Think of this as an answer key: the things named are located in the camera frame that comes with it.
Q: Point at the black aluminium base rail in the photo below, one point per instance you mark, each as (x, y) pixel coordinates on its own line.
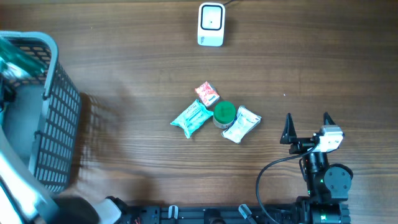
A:
(277, 213)

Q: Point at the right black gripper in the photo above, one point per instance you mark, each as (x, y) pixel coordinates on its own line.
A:
(289, 134)

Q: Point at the grey mesh plastic basket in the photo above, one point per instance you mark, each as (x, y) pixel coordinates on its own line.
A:
(41, 124)

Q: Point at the green 3M cloth package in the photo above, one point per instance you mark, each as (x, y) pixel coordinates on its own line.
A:
(16, 64)

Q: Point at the teal wet wipes pack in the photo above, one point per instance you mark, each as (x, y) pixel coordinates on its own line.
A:
(192, 118)

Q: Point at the red white small box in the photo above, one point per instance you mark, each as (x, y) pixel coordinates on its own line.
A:
(207, 94)

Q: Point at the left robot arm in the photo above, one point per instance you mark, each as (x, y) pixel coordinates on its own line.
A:
(32, 202)

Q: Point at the white barcode scanner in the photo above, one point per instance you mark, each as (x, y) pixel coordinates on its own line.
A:
(211, 24)

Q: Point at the white tissue pack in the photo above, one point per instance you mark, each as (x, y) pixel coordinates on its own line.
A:
(244, 122)

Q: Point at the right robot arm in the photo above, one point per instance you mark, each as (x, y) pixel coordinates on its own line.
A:
(327, 184)

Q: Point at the green lid jar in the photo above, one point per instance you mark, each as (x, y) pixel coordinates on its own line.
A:
(224, 114)

